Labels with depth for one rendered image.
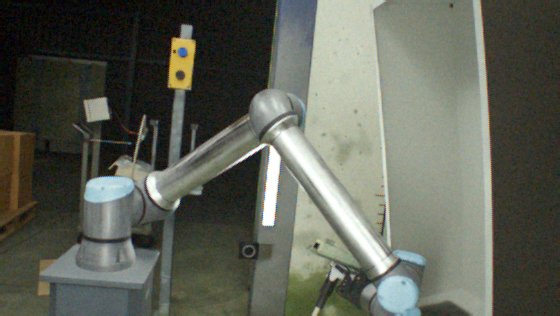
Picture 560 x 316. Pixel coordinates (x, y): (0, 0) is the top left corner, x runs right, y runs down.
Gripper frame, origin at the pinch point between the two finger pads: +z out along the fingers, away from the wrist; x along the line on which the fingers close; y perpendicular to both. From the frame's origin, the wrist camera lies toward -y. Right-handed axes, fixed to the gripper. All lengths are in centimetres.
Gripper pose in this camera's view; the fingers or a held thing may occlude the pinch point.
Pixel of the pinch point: (338, 263)
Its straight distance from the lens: 137.5
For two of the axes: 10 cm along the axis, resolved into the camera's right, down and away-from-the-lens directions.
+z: -4.1, -1.5, 9.0
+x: 8.0, 4.2, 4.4
